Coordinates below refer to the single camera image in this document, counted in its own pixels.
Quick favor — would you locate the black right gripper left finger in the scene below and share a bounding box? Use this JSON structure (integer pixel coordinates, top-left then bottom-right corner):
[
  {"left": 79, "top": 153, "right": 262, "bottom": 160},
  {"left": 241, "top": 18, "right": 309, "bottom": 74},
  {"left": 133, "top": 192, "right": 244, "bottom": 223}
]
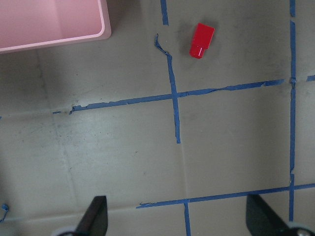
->
[{"left": 74, "top": 196, "right": 108, "bottom": 236}]

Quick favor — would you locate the pink plastic box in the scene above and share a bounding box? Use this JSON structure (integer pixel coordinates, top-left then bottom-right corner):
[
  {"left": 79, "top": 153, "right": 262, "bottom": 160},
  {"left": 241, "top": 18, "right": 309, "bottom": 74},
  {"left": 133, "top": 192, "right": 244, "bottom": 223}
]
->
[{"left": 0, "top": 0, "right": 111, "bottom": 54}]

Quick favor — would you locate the red toy block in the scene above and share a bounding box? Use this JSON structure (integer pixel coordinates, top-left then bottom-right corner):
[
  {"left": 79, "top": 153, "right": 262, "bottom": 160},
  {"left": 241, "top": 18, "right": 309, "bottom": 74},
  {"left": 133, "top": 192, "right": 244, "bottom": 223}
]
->
[{"left": 189, "top": 23, "right": 215, "bottom": 59}]

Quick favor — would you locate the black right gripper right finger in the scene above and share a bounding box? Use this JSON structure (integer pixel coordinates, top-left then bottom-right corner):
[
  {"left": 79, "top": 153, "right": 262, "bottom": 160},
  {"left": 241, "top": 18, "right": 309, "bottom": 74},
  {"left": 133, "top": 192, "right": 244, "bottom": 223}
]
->
[{"left": 246, "top": 194, "right": 295, "bottom": 236}]

